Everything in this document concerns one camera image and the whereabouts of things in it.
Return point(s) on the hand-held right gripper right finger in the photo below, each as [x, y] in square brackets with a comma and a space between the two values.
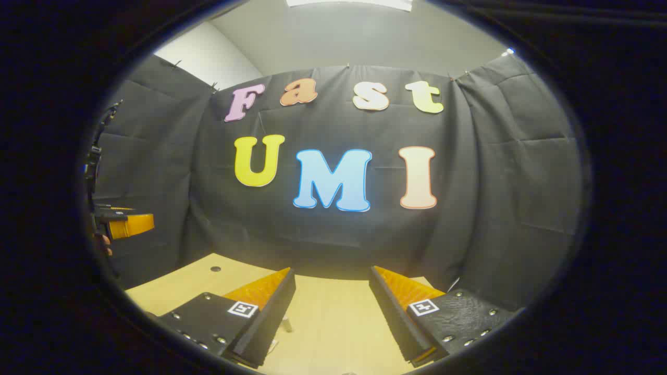
[391, 312]

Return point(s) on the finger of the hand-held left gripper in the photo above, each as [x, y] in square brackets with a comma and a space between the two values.
[133, 225]

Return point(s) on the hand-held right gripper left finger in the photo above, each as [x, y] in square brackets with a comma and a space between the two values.
[276, 307]

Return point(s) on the light wooden desktop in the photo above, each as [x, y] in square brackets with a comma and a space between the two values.
[333, 323]

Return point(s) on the ceiling light panel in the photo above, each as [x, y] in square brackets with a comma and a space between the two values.
[349, 3]

